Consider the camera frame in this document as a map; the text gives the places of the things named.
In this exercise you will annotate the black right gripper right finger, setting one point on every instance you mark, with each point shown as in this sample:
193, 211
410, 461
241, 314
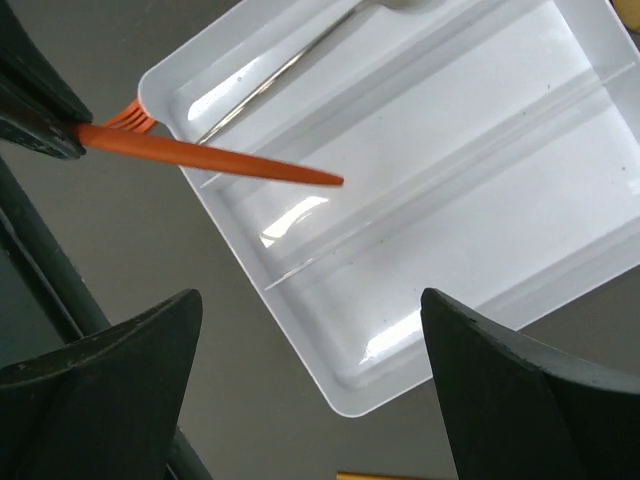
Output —
516, 408

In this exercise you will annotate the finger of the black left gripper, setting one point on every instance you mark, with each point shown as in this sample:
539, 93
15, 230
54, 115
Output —
23, 62
26, 123

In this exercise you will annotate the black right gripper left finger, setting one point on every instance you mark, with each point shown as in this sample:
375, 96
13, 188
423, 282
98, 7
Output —
103, 407

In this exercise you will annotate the orange plastic knife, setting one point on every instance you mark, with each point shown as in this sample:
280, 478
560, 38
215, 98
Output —
171, 151

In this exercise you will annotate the white divided utensil tray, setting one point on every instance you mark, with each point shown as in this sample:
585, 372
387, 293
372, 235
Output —
489, 149

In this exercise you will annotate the orange plastic fork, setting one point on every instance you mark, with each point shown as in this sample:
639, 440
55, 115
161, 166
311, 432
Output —
132, 118

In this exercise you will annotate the silver metal spoon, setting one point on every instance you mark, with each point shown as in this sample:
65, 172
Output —
287, 66

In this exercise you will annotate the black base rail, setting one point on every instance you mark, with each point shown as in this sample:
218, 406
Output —
49, 291

